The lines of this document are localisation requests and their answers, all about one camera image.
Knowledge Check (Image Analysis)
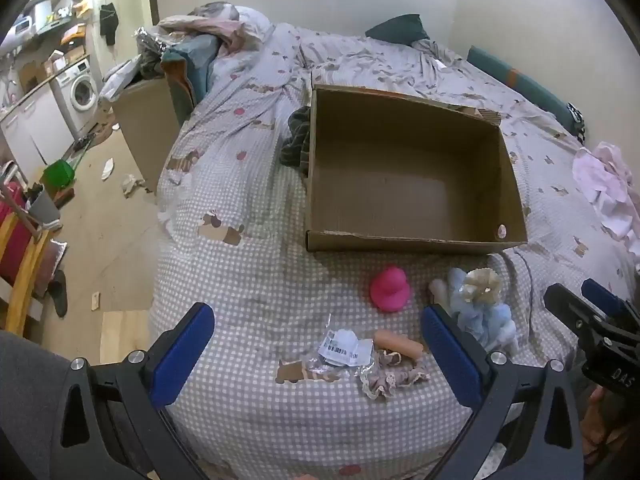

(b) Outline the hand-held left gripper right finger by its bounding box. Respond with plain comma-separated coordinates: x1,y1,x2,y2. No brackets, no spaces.
421,304,586,480

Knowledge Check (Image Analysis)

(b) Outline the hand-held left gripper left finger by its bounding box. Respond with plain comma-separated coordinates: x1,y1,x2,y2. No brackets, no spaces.
60,302,216,480

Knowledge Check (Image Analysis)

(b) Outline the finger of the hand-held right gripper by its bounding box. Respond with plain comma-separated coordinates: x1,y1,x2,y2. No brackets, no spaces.
544,284,603,343
581,279,637,322

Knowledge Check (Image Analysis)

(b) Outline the light blue plush toy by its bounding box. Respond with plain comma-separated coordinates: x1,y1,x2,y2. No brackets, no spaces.
429,267,518,353

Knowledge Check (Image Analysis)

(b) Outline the lace trimmed fabric scrunchie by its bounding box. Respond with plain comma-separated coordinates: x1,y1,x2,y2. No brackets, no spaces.
359,350,430,401

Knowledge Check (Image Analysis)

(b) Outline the peach soft cylinder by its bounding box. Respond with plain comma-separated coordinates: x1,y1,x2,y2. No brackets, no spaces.
376,330,425,360

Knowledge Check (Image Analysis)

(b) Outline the person's right hand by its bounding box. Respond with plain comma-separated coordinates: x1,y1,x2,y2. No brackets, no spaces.
580,385,626,466

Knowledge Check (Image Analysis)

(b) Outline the pink rubber toy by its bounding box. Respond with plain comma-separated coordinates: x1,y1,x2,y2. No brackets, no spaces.
369,266,412,313

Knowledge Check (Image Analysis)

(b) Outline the bed with printed checked sheet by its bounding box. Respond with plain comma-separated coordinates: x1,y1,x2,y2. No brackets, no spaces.
154,22,640,480

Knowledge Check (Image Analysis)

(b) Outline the clear plastic packet with label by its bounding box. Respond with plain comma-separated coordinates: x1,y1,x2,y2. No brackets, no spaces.
314,329,374,382

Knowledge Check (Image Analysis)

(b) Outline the pale pink crumpled cloth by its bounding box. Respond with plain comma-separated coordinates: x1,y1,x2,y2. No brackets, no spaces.
572,142,640,241

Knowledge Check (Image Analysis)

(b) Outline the black slipper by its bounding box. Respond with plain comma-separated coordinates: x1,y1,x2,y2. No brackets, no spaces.
47,270,69,319

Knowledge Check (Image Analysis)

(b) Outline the person's grey trouser leg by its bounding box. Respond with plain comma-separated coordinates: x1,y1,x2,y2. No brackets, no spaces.
0,330,76,480

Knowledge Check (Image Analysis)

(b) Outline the yellow wooden chair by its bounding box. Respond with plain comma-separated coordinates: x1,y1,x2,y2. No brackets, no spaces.
0,210,57,337

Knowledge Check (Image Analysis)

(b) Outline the crumpled paper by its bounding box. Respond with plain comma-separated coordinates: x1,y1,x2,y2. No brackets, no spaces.
121,173,147,199

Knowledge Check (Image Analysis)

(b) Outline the grey plastic bin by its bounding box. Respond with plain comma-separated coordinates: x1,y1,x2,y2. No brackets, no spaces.
26,185,62,224

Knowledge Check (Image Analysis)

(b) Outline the green plastic bucket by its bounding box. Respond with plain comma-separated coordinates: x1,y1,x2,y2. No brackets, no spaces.
42,159,77,189

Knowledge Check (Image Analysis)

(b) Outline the teal bolster cushion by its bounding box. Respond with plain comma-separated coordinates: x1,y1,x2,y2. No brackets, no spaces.
467,46,583,136

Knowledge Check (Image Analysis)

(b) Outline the tall cardboard box with clothes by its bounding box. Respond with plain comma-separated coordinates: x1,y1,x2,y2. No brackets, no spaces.
100,55,182,197

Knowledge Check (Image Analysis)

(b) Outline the dark striped cloth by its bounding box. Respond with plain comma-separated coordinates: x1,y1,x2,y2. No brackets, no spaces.
279,106,314,179

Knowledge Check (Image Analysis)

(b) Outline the white kitchen cabinet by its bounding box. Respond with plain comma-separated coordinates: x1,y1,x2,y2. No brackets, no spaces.
0,80,77,173

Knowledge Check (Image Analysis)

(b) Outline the teal folded cloth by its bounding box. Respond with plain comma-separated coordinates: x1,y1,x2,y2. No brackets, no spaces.
161,35,222,108

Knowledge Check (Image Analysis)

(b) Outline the white washing machine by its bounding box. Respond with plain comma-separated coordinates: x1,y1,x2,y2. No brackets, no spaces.
54,59,100,113

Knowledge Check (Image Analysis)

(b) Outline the dark green pillow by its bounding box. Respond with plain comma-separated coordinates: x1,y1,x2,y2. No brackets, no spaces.
365,13,431,45

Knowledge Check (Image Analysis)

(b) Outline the pink and grey blanket pile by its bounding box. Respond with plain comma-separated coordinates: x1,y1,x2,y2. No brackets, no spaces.
152,1,275,56

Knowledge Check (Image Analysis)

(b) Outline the black hanging garment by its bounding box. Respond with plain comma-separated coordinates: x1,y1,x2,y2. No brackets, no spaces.
99,3,121,47

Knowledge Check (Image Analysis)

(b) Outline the thin dark cable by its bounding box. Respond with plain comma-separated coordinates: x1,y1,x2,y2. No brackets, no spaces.
517,252,540,343

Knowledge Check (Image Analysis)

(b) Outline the black and white checkered strap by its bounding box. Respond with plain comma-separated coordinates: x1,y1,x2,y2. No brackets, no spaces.
566,102,587,142

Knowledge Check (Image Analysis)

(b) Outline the cluttered wall shelf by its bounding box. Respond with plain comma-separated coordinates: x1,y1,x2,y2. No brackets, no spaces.
10,0,93,43

